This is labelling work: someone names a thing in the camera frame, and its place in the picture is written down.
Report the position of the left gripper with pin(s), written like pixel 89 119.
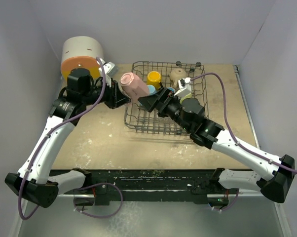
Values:
pixel 115 97

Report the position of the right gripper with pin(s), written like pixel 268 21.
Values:
pixel 160 100

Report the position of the light blue mug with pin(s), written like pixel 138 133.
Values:
pixel 152 89

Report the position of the pink faceted mug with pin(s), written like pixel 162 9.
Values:
pixel 133 86

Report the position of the light green mug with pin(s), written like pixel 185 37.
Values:
pixel 186 96

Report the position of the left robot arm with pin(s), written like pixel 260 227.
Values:
pixel 33 182

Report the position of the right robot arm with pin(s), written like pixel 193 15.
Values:
pixel 269 174

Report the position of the yellow mug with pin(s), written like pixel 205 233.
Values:
pixel 154 78

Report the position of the beige teapot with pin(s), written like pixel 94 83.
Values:
pixel 177 74

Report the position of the round drawer cabinet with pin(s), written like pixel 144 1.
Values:
pixel 81 52

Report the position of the grey wire dish rack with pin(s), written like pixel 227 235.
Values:
pixel 138 119

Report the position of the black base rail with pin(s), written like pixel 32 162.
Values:
pixel 168 185

